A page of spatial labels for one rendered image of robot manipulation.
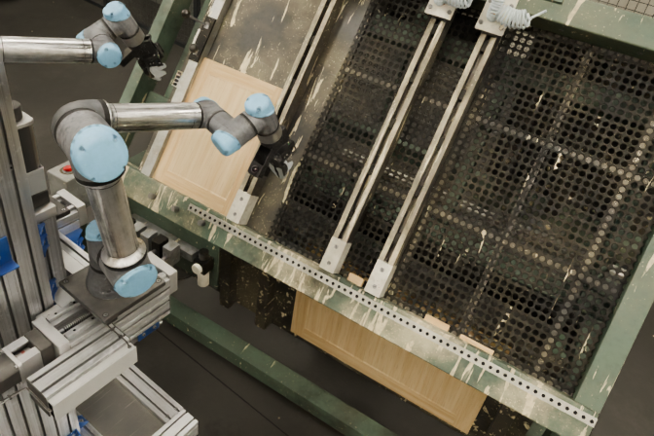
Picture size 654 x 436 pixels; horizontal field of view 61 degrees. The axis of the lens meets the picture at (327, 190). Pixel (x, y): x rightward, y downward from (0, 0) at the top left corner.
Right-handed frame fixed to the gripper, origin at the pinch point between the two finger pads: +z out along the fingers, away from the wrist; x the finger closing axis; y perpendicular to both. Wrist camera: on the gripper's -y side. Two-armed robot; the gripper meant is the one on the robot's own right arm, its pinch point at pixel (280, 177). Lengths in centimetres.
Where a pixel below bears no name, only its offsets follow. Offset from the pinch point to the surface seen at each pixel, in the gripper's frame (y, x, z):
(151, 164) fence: -10, 76, 37
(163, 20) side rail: 40, 102, 8
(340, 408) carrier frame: -37, -34, 108
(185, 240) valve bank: -26, 46, 51
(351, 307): -12, -30, 46
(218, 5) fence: 56, 81, 3
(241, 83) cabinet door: 35, 55, 18
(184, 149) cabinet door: 3, 66, 34
